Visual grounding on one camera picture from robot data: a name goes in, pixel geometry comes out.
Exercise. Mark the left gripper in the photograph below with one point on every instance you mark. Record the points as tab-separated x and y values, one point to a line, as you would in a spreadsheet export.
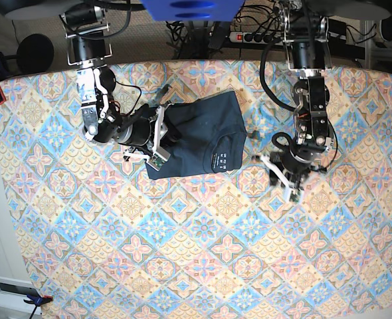
296	166

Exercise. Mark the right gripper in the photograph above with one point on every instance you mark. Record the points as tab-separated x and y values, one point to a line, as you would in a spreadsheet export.
140	132

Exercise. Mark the dark navy t-shirt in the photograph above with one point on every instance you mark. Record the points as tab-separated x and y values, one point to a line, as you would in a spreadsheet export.
213	138

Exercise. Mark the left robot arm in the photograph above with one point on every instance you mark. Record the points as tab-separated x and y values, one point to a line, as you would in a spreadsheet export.
303	34

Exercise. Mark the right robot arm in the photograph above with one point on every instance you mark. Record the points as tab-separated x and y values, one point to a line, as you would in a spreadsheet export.
88	25

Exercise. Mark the white power strip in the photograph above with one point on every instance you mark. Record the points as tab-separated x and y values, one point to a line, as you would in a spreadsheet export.
247	40

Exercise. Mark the patterned tile tablecloth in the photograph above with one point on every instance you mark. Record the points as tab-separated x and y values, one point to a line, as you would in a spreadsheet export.
105	241

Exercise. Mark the blue orange clamp bottom left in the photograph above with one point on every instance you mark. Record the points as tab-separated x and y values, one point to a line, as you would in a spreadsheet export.
33	300

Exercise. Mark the white floor vent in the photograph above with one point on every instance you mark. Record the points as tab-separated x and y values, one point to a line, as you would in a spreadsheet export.
12	286

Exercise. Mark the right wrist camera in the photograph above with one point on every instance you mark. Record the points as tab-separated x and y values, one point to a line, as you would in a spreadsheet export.
156	160

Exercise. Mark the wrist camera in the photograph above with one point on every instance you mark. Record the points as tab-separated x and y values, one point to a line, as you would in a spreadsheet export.
156	160
293	195

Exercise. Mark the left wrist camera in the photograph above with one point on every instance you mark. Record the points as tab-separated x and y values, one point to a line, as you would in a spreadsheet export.
293	195

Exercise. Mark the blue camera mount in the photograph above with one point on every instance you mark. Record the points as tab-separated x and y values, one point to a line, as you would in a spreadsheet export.
192	10

